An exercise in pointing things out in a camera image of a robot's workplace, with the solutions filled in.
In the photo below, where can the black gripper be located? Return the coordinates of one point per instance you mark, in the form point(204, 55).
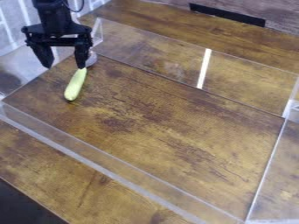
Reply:
point(57, 30)

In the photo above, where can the green handled metal spoon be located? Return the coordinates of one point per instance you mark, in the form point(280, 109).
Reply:
point(76, 81)

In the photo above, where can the black strip on table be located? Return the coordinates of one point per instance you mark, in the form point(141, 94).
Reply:
point(256, 21)

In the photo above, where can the clear acrylic enclosure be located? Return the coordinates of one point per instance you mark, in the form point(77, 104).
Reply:
point(180, 136)

